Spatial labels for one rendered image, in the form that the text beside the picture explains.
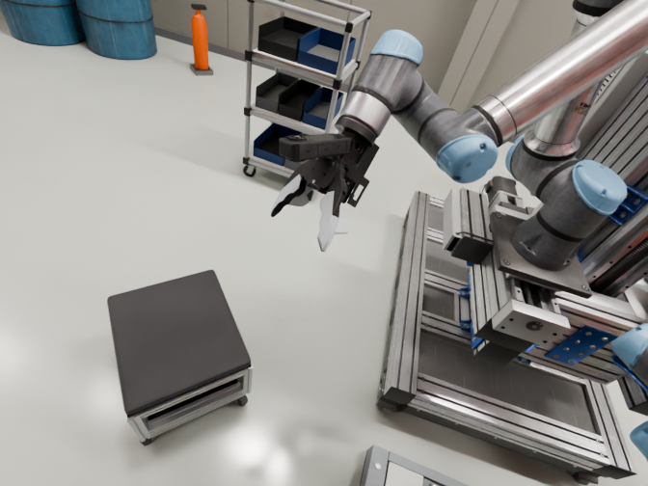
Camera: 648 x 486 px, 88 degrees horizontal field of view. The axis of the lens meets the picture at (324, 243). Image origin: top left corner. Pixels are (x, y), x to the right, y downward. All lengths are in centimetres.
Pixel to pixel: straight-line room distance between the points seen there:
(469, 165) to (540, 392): 121
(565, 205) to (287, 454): 113
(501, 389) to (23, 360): 175
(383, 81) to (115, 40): 348
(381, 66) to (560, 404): 140
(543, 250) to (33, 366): 167
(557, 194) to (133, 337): 119
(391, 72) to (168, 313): 96
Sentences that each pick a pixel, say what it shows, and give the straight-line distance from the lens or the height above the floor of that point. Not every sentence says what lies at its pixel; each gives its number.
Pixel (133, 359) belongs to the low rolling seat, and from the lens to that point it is 115.
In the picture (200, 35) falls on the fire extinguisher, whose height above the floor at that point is 34.
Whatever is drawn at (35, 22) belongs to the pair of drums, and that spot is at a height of 18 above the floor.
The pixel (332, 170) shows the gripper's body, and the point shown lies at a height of 106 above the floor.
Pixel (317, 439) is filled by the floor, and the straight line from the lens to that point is 141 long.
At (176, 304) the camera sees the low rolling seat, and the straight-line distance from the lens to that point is 122.
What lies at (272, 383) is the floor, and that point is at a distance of 145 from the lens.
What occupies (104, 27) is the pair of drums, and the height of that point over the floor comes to 25.
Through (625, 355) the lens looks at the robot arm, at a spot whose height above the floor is 90.
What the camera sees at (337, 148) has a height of 108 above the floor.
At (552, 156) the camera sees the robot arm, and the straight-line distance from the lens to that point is 94.
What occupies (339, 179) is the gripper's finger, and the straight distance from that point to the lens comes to 52.
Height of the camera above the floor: 134
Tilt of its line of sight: 44 degrees down
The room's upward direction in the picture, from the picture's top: 15 degrees clockwise
